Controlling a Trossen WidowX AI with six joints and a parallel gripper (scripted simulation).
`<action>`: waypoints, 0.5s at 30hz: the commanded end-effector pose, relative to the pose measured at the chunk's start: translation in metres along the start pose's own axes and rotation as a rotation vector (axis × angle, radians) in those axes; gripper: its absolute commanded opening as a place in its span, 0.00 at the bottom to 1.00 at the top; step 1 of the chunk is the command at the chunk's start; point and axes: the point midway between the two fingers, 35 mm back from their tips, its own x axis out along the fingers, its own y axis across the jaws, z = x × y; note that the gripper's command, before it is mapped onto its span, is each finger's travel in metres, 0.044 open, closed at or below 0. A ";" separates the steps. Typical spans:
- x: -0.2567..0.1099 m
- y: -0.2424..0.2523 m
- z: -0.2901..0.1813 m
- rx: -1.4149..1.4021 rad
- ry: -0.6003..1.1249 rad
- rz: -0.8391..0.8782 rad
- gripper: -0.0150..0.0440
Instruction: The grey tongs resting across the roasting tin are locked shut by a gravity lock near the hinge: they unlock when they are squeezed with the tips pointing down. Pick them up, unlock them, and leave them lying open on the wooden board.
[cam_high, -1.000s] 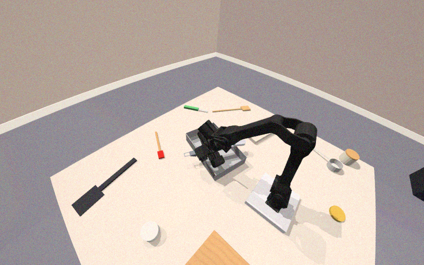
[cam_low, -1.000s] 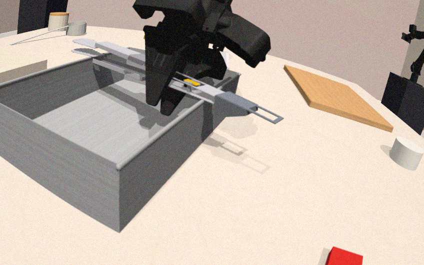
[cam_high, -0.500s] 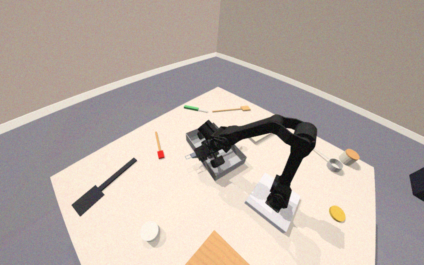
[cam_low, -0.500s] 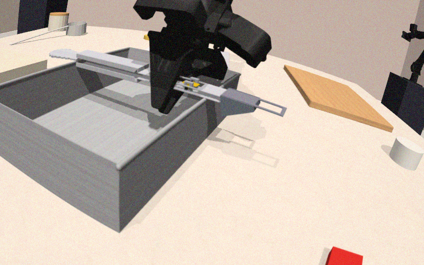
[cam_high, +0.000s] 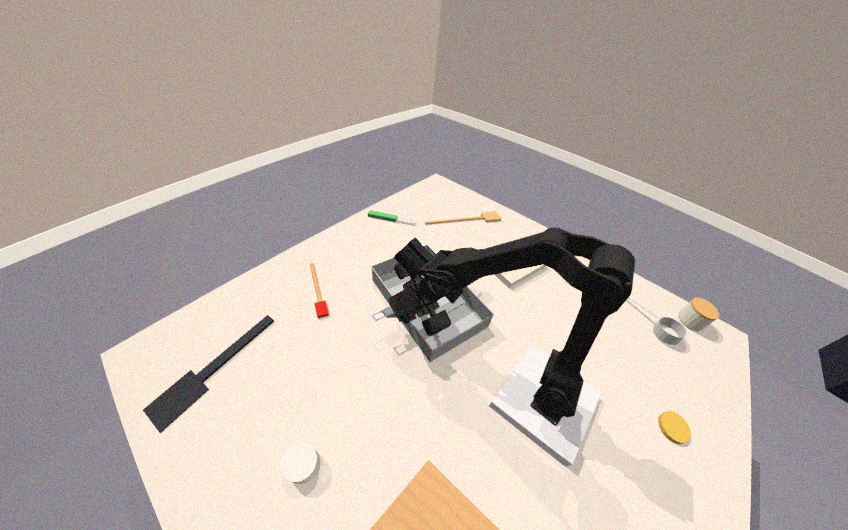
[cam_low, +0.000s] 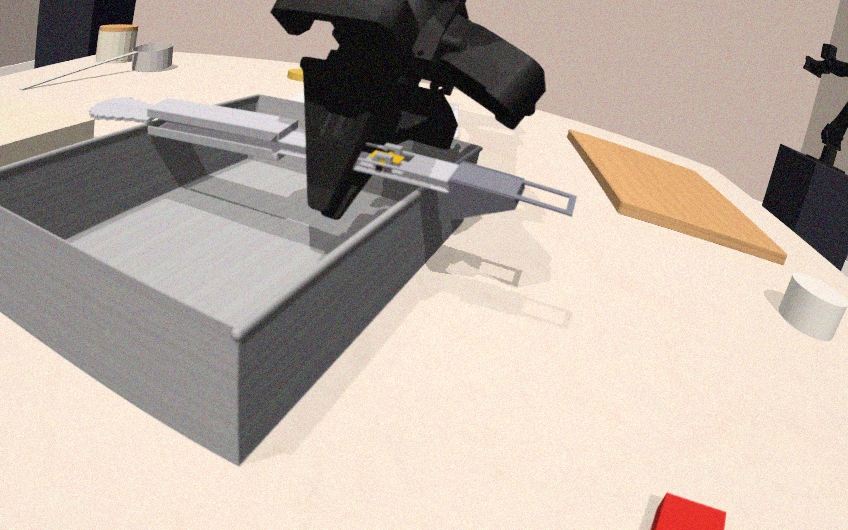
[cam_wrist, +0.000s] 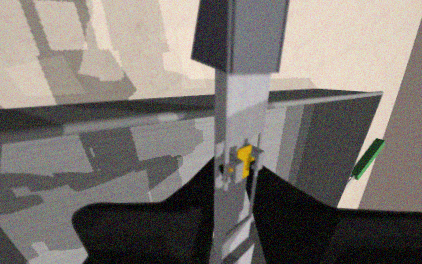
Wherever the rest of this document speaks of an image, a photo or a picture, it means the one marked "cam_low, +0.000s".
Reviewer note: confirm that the cream jar with wooden lid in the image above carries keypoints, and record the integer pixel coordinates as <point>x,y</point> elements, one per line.
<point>114,41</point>

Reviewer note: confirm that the wooden board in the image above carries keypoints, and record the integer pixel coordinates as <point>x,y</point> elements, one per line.
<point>656,191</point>

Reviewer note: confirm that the red block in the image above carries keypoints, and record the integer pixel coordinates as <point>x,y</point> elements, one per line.
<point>676,513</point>

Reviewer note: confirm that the cream flat square slab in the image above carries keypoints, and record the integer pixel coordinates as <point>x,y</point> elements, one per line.
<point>28,130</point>

